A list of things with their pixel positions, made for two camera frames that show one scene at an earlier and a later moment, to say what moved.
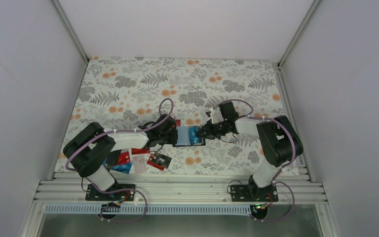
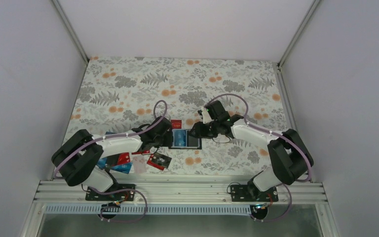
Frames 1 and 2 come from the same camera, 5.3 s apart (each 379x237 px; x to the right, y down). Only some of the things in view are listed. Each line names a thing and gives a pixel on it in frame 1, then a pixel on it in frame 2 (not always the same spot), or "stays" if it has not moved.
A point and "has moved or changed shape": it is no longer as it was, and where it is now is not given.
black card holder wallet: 188,136 has moved or changed shape
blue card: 194,139 to 179,138
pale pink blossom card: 139,162 stays
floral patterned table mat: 126,94 stays
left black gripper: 173,139 stays
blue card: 125,168 stays
